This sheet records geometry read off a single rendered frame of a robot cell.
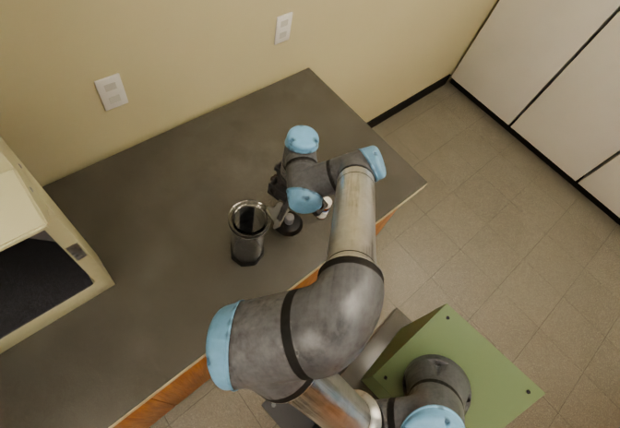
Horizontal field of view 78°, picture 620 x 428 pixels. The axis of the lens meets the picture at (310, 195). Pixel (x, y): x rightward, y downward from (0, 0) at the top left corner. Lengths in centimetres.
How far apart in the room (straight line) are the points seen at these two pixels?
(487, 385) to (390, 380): 22
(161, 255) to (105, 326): 23
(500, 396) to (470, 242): 171
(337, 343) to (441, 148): 260
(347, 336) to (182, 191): 91
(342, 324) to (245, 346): 13
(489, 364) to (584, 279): 210
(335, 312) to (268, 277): 69
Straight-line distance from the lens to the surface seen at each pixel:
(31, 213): 66
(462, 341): 99
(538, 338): 268
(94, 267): 106
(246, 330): 52
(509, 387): 104
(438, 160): 291
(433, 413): 82
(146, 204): 128
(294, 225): 119
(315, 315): 48
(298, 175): 82
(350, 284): 50
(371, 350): 117
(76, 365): 117
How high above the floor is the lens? 204
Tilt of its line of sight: 58 degrees down
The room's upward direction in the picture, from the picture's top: 19 degrees clockwise
